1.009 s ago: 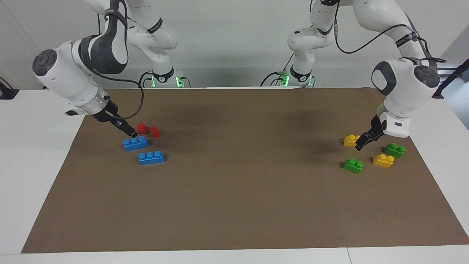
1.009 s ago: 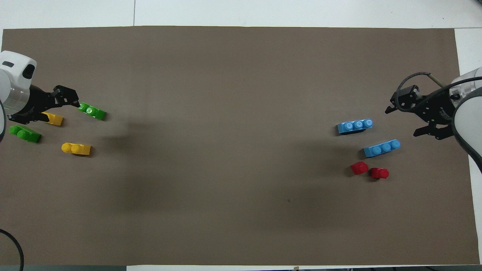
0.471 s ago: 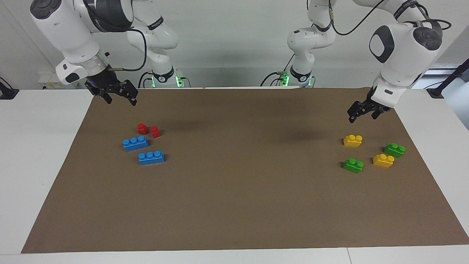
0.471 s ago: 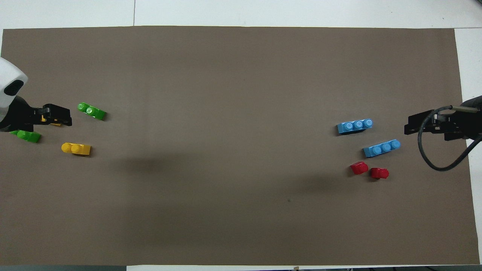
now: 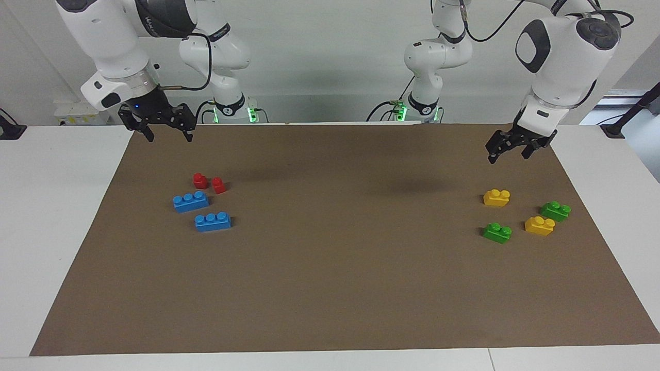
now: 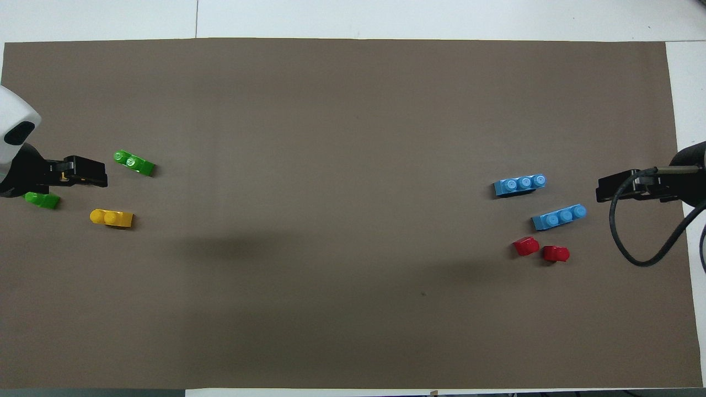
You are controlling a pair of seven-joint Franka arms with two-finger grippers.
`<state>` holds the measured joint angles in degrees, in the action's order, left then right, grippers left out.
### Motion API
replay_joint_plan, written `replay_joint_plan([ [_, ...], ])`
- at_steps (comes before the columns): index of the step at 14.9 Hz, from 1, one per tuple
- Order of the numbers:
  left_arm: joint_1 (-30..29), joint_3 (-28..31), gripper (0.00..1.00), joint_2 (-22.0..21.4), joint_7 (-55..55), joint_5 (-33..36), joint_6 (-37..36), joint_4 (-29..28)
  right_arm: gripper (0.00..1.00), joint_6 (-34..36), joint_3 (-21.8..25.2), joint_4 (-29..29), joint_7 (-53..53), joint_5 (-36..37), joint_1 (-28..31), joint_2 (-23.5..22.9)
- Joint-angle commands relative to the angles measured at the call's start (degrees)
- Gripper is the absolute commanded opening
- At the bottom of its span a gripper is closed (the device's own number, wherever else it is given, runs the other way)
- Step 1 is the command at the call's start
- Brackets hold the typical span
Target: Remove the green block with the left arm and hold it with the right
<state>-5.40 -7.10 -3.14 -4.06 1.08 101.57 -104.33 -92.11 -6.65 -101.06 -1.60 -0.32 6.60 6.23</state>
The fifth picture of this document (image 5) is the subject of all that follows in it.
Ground green two-stud toy block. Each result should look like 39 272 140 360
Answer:
483 223 513 244
540 201 571 223

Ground blue three-stud toy block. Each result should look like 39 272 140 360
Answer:
194 212 232 232
173 191 209 213

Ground yellow two-stud toy block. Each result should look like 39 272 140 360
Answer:
483 189 511 207
524 216 556 237

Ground black stand with clamp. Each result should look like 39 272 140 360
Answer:
600 82 660 138

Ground black table clamp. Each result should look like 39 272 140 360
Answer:
0 108 27 141

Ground brown paper mat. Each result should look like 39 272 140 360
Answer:
29 123 660 357

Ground black right base cable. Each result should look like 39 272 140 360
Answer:
194 100 217 124

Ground black base cable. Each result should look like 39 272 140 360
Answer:
194 100 217 124
366 77 416 123

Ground white wall box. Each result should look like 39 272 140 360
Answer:
54 100 120 126

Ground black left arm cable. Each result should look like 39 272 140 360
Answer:
461 0 635 42

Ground black left base cable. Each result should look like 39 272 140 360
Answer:
366 77 416 123

